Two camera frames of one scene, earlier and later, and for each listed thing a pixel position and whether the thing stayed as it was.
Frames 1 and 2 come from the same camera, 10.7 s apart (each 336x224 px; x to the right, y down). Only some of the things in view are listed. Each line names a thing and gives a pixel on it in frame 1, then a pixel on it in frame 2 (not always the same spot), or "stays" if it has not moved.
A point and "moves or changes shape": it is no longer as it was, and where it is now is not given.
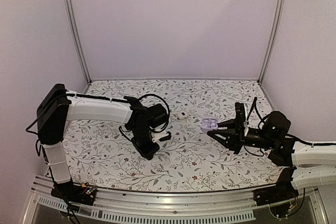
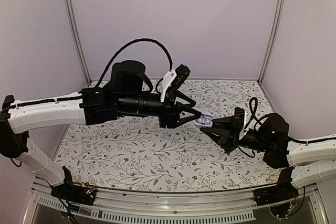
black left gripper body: (140, 142) to (166, 117)
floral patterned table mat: (191, 160) stays
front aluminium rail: (161, 206) stays
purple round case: (209, 124) moves or changes shape
